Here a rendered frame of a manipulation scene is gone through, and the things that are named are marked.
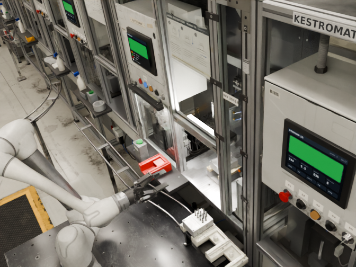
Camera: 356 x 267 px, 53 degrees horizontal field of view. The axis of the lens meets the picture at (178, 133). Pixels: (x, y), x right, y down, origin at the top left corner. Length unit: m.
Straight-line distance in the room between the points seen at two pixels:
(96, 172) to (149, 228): 1.65
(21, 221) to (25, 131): 1.77
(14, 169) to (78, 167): 2.16
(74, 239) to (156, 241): 0.47
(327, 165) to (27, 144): 1.36
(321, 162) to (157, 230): 1.28
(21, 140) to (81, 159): 2.15
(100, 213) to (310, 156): 0.97
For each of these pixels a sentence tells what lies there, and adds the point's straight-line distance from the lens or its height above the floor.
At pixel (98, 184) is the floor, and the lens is 3.62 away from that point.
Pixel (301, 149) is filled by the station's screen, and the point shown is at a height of 1.63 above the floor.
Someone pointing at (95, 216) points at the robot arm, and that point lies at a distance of 1.70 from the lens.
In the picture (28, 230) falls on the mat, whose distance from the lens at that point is 3.46.
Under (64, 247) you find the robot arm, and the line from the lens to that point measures 1.96.
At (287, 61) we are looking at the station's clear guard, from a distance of 1.15.
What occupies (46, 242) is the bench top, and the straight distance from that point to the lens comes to 2.36.
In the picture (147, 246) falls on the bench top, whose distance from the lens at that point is 2.14.
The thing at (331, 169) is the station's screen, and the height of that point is 1.62.
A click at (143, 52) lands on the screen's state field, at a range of 1.86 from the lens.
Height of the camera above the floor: 2.36
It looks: 36 degrees down
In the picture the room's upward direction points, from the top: 8 degrees counter-clockwise
